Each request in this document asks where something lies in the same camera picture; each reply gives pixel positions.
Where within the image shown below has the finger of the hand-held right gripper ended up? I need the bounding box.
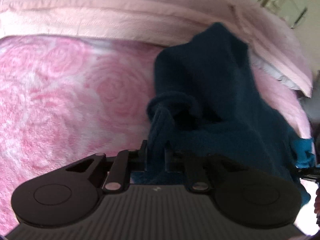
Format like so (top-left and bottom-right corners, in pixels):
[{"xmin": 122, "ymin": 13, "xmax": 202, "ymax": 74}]
[{"xmin": 293, "ymin": 165, "xmax": 320, "ymax": 182}]

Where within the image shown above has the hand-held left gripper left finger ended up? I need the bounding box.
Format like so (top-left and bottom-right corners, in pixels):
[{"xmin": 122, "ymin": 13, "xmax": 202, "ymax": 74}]
[{"xmin": 65, "ymin": 140, "xmax": 148, "ymax": 193}]

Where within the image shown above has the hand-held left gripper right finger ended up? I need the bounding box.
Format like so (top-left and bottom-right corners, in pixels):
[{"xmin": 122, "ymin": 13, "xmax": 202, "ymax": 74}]
[{"xmin": 164, "ymin": 143, "xmax": 247, "ymax": 193}]

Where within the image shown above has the blue towel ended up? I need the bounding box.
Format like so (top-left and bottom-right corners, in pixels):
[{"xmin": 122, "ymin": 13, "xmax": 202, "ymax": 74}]
[{"xmin": 146, "ymin": 22, "xmax": 315, "ymax": 213}]

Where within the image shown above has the pink floral blanket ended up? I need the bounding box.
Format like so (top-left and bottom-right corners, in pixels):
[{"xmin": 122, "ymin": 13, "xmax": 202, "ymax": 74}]
[{"xmin": 0, "ymin": 35, "xmax": 312, "ymax": 233}]

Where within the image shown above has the pink pillow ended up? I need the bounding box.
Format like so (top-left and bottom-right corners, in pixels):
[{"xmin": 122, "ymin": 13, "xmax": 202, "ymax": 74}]
[
  {"xmin": 0, "ymin": 0, "xmax": 240, "ymax": 46},
  {"xmin": 207, "ymin": 0, "xmax": 314, "ymax": 98}
]

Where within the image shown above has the wall fixture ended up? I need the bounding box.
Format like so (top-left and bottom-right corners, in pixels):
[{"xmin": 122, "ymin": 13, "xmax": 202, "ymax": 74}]
[{"xmin": 260, "ymin": 0, "xmax": 308, "ymax": 29}]

